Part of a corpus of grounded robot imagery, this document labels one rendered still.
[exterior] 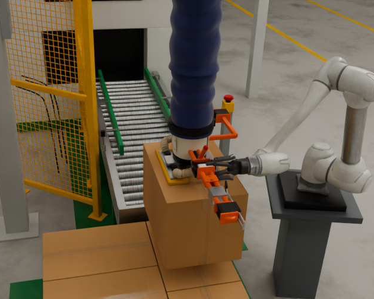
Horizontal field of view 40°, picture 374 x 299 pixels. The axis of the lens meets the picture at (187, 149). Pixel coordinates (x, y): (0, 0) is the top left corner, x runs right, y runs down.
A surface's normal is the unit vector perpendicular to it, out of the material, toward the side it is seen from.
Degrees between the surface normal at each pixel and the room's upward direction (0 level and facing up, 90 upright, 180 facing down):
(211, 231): 89
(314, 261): 90
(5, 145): 90
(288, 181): 3
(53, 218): 0
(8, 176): 90
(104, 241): 0
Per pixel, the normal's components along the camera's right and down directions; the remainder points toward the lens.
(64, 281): 0.04, -0.87
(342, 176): -0.68, 0.49
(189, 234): 0.26, 0.47
